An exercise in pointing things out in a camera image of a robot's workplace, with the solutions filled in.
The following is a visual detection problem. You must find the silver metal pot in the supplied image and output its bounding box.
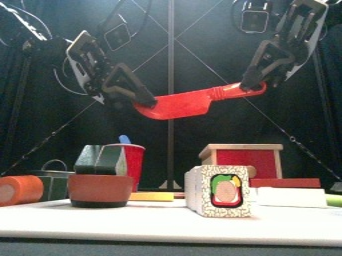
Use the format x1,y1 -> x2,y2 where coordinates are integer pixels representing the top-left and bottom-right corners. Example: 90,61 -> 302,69
28,159 -> 78,178

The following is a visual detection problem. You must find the white cutting board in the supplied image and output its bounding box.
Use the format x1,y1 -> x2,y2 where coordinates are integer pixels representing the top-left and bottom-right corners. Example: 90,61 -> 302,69
0,198 -> 342,248

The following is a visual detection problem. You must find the red plastic cup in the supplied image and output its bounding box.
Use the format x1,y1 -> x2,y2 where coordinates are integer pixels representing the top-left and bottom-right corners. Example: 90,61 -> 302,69
107,143 -> 147,193

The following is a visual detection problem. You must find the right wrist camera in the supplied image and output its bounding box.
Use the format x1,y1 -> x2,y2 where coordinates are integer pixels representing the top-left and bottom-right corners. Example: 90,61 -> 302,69
240,0 -> 273,35

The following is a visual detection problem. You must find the black frame post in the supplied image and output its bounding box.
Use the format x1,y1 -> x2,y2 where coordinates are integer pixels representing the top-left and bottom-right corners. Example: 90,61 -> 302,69
166,0 -> 177,183

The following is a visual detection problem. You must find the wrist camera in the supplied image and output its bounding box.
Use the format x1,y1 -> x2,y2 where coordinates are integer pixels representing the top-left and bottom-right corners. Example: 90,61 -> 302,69
103,22 -> 134,52
240,0 -> 273,35

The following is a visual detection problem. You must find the wooden box with slot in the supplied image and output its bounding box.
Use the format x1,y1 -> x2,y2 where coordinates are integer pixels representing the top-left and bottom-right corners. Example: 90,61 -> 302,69
198,143 -> 285,180

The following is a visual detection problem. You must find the red plastic toy knife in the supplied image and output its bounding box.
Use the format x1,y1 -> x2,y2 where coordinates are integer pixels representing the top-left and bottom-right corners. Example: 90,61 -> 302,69
133,81 -> 269,121

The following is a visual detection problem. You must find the orange cylinder toy roll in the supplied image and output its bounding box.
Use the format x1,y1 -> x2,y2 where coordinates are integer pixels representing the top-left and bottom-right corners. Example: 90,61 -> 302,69
0,175 -> 46,207

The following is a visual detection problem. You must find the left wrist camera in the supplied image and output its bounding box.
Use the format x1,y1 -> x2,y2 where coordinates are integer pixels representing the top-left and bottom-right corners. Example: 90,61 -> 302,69
103,22 -> 134,52

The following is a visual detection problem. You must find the white toy rice block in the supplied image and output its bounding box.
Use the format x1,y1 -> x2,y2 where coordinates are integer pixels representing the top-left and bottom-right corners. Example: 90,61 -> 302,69
257,187 -> 329,208

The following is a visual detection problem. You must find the green toy sushi roll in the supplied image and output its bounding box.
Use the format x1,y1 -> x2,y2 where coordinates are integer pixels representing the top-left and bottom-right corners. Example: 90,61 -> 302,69
74,144 -> 130,177

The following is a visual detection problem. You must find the orange-brown toy bowl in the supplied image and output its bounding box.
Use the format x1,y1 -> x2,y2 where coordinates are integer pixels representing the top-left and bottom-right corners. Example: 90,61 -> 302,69
67,173 -> 135,208

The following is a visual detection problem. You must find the white toy sushi roll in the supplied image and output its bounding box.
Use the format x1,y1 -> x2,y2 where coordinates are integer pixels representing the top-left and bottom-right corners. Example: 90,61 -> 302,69
185,164 -> 253,218

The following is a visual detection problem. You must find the red striped shrimp topping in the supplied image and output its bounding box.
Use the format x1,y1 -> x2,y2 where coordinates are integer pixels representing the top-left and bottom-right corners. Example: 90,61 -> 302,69
249,177 -> 322,189

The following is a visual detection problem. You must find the yellow toy egg block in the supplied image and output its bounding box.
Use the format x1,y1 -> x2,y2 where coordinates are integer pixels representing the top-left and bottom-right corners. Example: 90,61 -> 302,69
129,192 -> 177,202

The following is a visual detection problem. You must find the grey metal frame bracket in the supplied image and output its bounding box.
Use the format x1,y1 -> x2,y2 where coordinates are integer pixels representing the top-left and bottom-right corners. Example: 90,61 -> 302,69
158,179 -> 185,191

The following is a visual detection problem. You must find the green-handled metal spoon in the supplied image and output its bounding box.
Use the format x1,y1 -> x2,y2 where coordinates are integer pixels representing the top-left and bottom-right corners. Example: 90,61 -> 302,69
325,193 -> 342,208

